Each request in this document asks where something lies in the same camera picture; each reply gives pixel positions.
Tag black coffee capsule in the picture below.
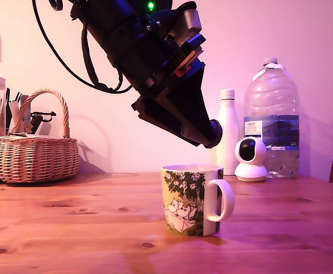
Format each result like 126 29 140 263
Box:
203 119 223 150

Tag white insulated bottle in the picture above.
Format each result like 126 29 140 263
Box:
215 89 240 176

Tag large clear water bottle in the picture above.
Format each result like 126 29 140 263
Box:
243 57 301 179

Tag illustrated ceramic mug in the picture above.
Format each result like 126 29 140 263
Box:
160 163 236 238

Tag bundle of straws and sticks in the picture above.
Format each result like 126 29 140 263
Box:
5 87 32 135

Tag thick black sleeved cable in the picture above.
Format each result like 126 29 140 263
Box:
79 17 124 91

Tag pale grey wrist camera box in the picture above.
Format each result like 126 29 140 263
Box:
166 1 207 51

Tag small white round camera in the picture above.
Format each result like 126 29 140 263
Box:
234 136 268 183

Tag short black cable loop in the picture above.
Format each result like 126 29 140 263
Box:
49 0 65 13

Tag black handled utensil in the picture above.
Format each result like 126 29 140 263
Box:
29 111 57 135

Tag woven wicker basket with handle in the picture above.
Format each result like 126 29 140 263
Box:
0 88 81 184

